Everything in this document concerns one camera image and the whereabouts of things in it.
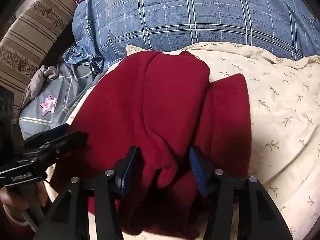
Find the dark red shirt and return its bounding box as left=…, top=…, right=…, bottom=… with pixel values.
left=50, top=51, right=252, bottom=239

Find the left hand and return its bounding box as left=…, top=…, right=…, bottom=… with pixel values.
left=0, top=182, right=49, bottom=212

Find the grey star-patterned bedding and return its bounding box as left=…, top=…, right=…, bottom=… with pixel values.
left=18, top=61, right=108, bottom=139

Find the grey-pink crumpled cloth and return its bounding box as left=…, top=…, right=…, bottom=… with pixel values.
left=20, top=65, right=59, bottom=108

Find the brown striped cushion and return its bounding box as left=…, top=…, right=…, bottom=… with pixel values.
left=1, top=0, right=76, bottom=119

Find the cream leaf-print pillow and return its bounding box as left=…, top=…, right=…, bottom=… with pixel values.
left=44, top=41, right=320, bottom=240

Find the blue plaid quilt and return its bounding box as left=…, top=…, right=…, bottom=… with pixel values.
left=63, top=0, right=319, bottom=70

